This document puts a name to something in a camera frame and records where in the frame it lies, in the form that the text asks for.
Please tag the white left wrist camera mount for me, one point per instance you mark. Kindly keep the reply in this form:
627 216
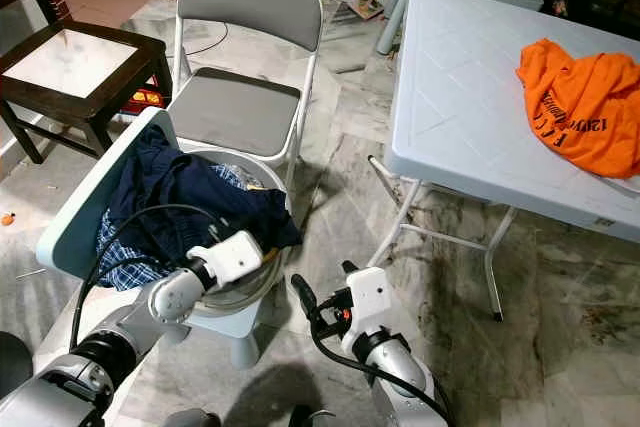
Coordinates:
235 255

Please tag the orange shirt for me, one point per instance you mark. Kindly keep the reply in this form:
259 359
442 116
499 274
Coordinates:
580 107

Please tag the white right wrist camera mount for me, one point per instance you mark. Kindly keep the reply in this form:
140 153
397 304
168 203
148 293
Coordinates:
368 297

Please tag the grey robot left leg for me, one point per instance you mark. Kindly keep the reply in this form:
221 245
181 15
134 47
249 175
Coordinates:
190 419

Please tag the black round stand base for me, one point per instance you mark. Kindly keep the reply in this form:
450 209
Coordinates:
12 367

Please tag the blue plaid shirt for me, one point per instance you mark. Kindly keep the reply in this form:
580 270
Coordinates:
130 267

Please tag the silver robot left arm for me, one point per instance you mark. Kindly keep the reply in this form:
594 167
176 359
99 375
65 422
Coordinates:
160 302

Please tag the navy garment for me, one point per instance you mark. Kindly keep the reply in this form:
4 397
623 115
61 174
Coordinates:
190 197

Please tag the light blue plastic child chair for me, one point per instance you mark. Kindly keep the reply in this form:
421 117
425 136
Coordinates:
75 217

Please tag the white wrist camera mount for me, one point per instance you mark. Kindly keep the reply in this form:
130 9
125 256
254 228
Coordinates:
368 297
235 255

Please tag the steel laundry bucket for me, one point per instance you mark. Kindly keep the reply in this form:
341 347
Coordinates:
250 297

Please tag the dark wooden side table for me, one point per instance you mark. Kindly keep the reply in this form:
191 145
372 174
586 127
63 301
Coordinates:
75 62

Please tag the light blue folding table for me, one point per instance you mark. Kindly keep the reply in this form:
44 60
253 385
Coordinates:
460 97

